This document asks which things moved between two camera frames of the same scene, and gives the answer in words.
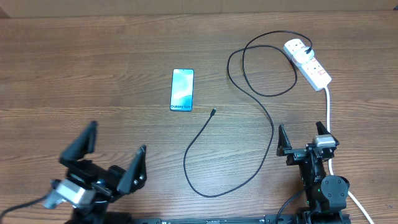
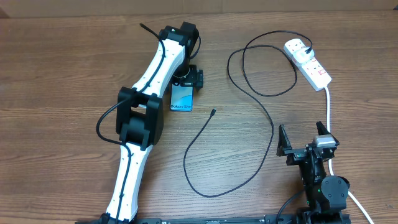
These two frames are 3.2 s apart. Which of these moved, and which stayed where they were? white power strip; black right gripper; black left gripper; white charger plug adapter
Moved: black left gripper
Stayed: black right gripper; white charger plug adapter; white power strip
